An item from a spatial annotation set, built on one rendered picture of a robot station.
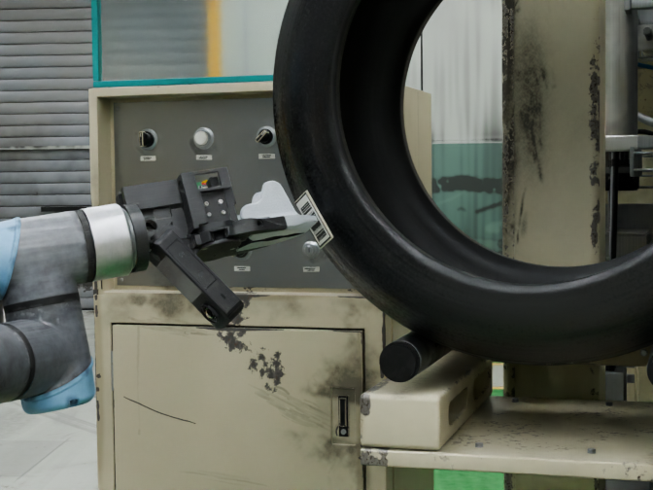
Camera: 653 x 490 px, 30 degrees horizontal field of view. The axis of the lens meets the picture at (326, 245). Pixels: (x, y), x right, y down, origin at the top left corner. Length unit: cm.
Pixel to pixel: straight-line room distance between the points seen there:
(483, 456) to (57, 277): 48
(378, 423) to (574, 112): 54
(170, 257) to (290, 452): 95
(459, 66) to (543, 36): 884
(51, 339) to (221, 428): 102
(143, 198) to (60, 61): 960
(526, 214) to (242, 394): 73
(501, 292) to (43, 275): 46
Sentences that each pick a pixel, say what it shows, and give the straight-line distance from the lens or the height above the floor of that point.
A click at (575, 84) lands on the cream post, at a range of 165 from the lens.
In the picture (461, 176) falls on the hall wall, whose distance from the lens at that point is 1038.
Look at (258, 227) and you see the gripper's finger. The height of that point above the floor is 105.
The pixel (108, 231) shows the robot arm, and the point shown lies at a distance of 123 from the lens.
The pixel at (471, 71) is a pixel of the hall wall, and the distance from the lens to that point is 1049.
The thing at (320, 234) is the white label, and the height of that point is 104.
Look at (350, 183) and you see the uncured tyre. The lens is 131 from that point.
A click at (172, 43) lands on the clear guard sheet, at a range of 222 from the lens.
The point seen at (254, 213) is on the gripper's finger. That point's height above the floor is 106.
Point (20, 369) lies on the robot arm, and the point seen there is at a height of 93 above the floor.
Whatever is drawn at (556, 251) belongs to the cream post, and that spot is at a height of 100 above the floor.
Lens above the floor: 110
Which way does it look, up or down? 3 degrees down
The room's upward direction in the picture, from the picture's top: 1 degrees counter-clockwise
